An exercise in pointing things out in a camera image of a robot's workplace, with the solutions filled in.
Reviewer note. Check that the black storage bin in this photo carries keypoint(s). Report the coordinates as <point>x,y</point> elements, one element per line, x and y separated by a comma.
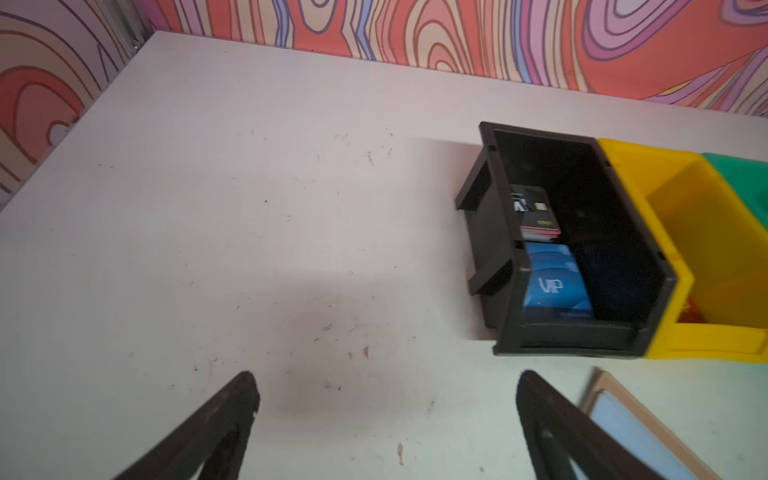
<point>628,279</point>

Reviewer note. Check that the black card in bin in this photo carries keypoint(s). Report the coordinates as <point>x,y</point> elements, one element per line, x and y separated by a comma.
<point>537,220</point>

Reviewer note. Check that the red card lower yellow bin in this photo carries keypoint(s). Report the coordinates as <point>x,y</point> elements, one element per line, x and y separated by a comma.
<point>691,313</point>

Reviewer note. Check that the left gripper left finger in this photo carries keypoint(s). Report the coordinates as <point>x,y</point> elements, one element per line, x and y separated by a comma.
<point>211,443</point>

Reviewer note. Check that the yellow storage bin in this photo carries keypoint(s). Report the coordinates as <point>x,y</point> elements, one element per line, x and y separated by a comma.
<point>715,245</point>

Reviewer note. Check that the green storage bin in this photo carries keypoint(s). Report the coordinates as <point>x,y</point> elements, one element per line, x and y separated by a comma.
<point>748,178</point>

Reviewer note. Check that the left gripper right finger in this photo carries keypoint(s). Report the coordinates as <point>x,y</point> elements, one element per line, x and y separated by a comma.
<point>562,440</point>

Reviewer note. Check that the blue VIP credit card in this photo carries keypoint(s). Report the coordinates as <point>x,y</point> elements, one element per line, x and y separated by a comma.
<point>556,289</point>

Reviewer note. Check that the tan leather card holder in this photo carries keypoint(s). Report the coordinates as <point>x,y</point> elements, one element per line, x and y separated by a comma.
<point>627,421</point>

